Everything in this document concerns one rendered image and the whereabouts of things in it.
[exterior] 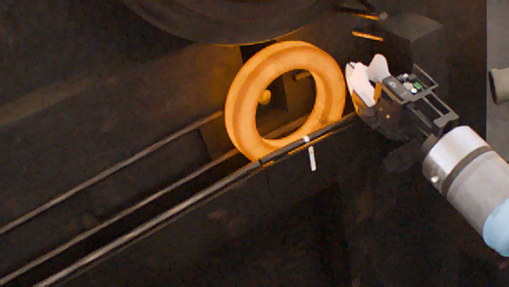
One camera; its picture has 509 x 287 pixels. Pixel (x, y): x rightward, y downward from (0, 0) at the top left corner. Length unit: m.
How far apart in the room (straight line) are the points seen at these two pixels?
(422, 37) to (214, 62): 0.31
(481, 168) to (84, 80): 0.53
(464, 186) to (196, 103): 0.39
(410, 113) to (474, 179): 0.13
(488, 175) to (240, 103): 0.34
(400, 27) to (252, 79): 0.27
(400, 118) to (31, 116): 0.49
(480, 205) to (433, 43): 0.30
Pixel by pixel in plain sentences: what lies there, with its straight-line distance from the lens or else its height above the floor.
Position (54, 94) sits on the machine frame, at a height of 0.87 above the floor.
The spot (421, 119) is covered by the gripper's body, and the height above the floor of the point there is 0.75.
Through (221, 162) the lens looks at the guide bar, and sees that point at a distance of 1.00.
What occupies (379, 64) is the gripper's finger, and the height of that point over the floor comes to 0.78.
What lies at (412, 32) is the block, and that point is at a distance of 1.06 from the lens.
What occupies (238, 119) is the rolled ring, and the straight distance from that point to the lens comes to 0.94.
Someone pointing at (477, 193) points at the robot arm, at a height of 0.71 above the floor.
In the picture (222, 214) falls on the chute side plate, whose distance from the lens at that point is 0.96.
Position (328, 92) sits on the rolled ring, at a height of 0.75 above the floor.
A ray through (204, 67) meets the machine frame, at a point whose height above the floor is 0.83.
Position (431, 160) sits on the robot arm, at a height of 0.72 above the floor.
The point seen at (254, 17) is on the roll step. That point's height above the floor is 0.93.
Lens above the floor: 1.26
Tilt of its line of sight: 33 degrees down
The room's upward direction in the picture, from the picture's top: 12 degrees counter-clockwise
